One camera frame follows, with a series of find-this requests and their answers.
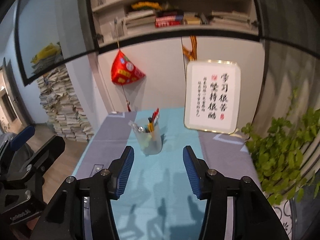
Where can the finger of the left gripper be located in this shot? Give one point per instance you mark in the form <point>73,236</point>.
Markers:
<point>42,160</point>
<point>13,141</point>

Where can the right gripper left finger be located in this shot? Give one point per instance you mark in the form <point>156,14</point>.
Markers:
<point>63,217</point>

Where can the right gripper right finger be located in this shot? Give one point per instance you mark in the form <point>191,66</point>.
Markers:
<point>253,216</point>

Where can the yellow black pen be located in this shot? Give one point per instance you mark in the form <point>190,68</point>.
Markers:
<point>150,125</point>

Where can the red pen with clear grip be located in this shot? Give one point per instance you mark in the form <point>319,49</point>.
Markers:
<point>154,115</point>

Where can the green highlighter pen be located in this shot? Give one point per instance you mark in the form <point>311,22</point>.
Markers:
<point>145,140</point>

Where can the stack of papers on floor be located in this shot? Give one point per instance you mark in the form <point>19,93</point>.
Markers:
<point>65,113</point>

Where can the green potted plant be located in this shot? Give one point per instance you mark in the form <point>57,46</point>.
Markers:
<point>272,142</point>

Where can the blue grey tablecloth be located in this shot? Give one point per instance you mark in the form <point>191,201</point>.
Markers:
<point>158,202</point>

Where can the frosted plastic pen cup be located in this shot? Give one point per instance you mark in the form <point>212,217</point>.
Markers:
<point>150,142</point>

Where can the framed calligraphy sign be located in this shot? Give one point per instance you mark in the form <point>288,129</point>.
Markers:
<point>212,96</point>

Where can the red pyramid hanging ornament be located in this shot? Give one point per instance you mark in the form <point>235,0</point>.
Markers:
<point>123,71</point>

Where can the grey curtain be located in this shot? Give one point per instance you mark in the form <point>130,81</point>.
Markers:
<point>306,116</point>

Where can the grey bookshelf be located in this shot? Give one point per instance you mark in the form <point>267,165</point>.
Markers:
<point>119,23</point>

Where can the red book on shelf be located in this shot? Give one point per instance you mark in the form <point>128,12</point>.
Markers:
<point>168,21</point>

